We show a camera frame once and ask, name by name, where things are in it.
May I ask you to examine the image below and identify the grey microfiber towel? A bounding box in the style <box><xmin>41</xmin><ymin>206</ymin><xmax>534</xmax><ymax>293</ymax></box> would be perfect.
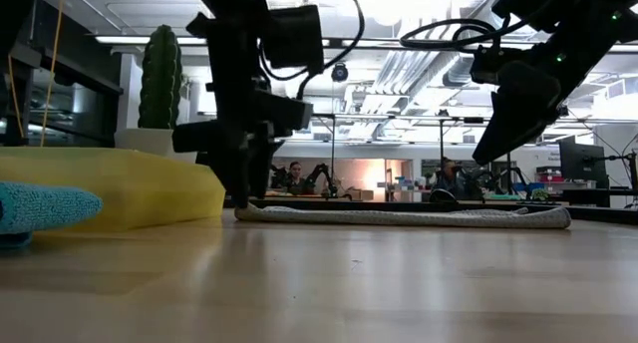
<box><xmin>233</xmin><ymin>202</ymin><xmax>573</xmax><ymax>230</ymax></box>

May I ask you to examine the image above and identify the silver ventilation duct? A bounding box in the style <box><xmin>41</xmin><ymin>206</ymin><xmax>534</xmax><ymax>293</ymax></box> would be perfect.
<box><xmin>441</xmin><ymin>53</ymin><xmax>479</xmax><ymax>89</ymax></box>

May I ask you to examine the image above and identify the blue microfiber towel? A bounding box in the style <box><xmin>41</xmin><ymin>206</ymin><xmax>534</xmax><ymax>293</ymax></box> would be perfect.
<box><xmin>0</xmin><ymin>180</ymin><xmax>105</xmax><ymax>249</ymax></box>

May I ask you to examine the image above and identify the person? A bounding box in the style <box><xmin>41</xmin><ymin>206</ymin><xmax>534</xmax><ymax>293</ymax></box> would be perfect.
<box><xmin>431</xmin><ymin>157</ymin><xmax>470</xmax><ymax>200</ymax></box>
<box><xmin>282</xmin><ymin>161</ymin><xmax>314</xmax><ymax>196</ymax></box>

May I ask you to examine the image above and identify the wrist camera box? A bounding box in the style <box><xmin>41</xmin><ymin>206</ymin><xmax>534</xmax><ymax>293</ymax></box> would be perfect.
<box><xmin>253</xmin><ymin>89</ymin><xmax>314</xmax><ymax>134</ymax></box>
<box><xmin>470</xmin><ymin>45</ymin><xmax>522</xmax><ymax>85</ymax></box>

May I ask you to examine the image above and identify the black hanging dome camera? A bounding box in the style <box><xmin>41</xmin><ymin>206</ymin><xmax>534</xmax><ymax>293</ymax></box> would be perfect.
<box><xmin>330</xmin><ymin>62</ymin><xmax>350</xmax><ymax>84</ymax></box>

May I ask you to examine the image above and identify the black computer monitor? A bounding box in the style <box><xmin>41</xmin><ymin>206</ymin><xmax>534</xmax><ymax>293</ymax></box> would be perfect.
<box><xmin>558</xmin><ymin>136</ymin><xmax>610</xmax><ymax>190</ymax></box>

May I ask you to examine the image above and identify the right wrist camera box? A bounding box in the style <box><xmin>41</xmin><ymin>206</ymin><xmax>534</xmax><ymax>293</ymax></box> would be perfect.
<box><xmin>470</xmin><ymin>45</ymin><xmax>522</xmax><ymax>85</ymax></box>

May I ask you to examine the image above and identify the black workstation frame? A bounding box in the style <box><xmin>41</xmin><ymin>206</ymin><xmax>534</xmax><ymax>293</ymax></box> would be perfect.
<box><xmin>311</xmin><ymin>112</ymin><xmax>338</xmax><ymax>184</ymax></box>
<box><xmin>438</xmin><ymin>116</ymin><xmax>512</xmax><ymax>194</ymax></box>

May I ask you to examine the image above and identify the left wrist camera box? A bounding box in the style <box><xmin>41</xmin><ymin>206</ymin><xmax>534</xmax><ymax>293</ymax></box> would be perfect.
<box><xmin>253</xmin><ymin>89</ymin><xmax>314</xmax><ymax>134</ymax></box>

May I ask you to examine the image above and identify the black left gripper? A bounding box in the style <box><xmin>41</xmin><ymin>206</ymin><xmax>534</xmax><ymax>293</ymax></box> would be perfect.
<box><xmin>171</xmin><ymin>78</ymin><xmax>286</xmax><ymax>209</ymax></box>

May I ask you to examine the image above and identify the white square planter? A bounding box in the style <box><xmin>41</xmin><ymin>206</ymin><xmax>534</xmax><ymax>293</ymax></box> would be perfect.
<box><xmin>114</xmin><ymin>128</ymin><xmax>198</xmax><ymax>164</ymax></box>

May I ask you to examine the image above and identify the thin yellow cord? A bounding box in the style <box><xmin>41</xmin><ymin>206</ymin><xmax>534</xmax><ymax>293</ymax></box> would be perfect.
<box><xmin>7</xmin><ymin>53</ymin><xmax>26</xmax><ymax>140</ymax></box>
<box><xmin>39</xmin><ymin>0</ymin><xmax>66</xmax><ymax>148</ymax></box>

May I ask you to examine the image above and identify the long ceiling light bar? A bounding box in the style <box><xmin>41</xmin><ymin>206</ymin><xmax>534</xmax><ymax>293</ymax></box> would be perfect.
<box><xmin>94</xmin><ymin>33</ymin><xmax>638</xmax><ymax>54</ymax></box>

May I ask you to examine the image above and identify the green cactus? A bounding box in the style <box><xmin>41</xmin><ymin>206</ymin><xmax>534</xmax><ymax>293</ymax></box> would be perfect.
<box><xmin>138</xmin><ymin>25</ymin><xmax>183</xmax><ymax>132</ymax></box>

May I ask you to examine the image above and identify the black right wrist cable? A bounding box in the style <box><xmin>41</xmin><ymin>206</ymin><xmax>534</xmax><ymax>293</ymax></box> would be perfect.
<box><xmin>399</xmin><ymin>17</ymin><xmax>529</xmax><ymax>53</ymax></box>

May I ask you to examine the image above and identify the yellow translucent plastic bin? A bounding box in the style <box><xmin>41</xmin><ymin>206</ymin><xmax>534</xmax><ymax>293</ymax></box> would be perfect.
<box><xmin>0</xmin><ymin>147</ymin><xmax>226</xmax><ymax>233</ymax></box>

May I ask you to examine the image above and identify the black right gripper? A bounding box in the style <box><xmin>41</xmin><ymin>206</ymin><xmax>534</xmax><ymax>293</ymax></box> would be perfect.
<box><xmin>472</xmin><ymin>43</ymin><xmax>594</xmax><ymax>166</ymax></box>

